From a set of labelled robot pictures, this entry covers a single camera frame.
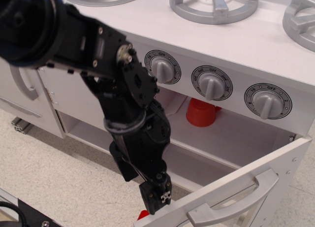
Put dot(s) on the left silver stove burner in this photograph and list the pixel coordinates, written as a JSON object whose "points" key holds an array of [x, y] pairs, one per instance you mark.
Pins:
{"points": [[214, 12]]}

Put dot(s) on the right grey stove knob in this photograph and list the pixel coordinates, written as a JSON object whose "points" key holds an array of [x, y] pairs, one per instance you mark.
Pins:
{"points": [[268, 101]]}

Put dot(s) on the white toy kitchen body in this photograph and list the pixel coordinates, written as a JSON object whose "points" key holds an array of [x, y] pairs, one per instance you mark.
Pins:
{"points": [[254, 50]]}

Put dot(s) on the silver stove burner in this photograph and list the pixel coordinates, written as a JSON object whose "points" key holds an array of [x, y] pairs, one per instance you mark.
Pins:
{"points": [[296, 27], [214, 12]]}

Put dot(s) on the grey left door handle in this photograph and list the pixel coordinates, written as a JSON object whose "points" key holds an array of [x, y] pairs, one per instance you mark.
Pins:
{"points": [[29, 93]]}

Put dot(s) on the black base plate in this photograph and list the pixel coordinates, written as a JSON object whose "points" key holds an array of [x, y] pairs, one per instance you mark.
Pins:
{"points": [[34, 218]]}

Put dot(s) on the white oven door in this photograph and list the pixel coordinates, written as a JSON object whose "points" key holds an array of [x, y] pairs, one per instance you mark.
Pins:
{"points": [[255, 189]]}

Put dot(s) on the white cabinet door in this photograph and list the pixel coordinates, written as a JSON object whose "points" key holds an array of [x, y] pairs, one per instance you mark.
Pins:
{"points": [[39, 112], [78, 109]]}

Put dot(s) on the right silver stove burner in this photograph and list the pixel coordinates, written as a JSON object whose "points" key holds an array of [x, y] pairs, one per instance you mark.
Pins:
{"points": [[296, 27]]}

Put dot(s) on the red plastic cup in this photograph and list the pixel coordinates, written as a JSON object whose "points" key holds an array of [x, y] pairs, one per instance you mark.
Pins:
{"points": [[200, 113]]}

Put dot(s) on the white middle cabinet door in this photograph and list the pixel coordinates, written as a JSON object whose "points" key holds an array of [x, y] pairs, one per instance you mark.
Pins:
{"points": [[78, 109]]}

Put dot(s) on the left grey stove knob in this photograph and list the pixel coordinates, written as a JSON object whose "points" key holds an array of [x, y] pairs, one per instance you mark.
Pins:
{"points": [[163, 66]]}

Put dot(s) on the red object on floor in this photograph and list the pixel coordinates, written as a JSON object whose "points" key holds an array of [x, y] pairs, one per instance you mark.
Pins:
{"points": [[143, 214]]}

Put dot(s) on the white left cabinet door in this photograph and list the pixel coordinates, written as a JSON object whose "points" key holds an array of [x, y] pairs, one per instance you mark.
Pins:
{"points": [[39, 112]]}

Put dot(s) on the aluminium frame rail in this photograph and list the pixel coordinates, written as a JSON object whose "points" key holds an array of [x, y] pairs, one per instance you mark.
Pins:
{"points": [[21, 125]]}

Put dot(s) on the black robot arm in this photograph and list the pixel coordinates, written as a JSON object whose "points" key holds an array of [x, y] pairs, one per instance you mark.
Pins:
{"points": [[36, 33]]}

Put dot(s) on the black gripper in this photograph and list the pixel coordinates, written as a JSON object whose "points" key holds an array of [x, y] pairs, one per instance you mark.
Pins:
{"points": [[139, 152]]}

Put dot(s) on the middle grey oven knob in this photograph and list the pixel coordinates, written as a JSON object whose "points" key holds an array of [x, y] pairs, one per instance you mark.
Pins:
{"points": [[212, 83]]}

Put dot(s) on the grey stove knob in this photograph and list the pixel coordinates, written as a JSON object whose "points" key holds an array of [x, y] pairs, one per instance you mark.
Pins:
{"points": [[268, 101], [163, 66]]}

